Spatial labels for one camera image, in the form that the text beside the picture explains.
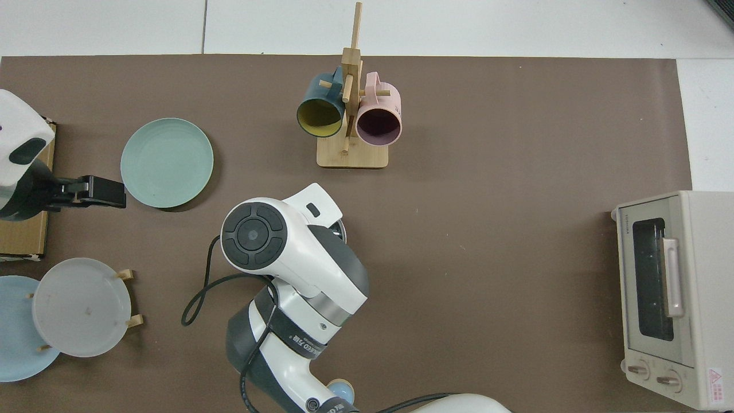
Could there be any grey plate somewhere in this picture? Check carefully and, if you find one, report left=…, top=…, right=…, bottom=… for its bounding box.
left=32, top=258, right=132, bottom=358

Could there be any teal plate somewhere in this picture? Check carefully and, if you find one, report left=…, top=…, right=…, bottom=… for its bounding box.
left=120, top=118, right=214, bottom=208

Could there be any light blue plate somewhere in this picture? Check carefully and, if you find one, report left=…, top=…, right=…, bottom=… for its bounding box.
left=0, top=275, right=61, bottom=383

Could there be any wooden plate rack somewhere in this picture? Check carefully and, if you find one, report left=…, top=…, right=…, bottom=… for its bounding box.
left=26, top=268, right=144, bottom=352

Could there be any dark teal cup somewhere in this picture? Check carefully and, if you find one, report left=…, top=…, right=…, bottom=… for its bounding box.
left=296, top=66, right=346, bottom=138

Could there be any wooden cup stand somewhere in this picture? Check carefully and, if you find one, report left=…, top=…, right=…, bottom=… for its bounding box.
left=316, top=2, right=391, bottom=169

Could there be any pink cup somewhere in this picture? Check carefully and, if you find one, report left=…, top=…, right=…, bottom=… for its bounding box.
left=355, top=72, right=403, bottom=146

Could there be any small blue round thing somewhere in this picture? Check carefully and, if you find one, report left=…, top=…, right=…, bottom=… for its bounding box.
left=327, top=379, right=355, bottom=405

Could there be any brown table cloth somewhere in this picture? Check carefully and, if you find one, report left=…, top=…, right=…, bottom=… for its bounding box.
left=0, top=54, right=693, bottom=413

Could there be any pale toaster oven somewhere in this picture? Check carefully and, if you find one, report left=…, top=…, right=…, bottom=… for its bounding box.
left=611, top=190, right=734, bottom=411

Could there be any black flat object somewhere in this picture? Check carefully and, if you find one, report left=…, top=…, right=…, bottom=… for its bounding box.
left=708, top=0, right=734, bottom=29

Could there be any wire basket with wooden floor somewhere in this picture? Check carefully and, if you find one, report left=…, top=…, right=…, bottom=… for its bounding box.
left=0, top=118, right=57, bottom=263

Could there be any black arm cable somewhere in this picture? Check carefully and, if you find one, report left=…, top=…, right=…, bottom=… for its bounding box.
left=182, top=235, right=276, bottom=413

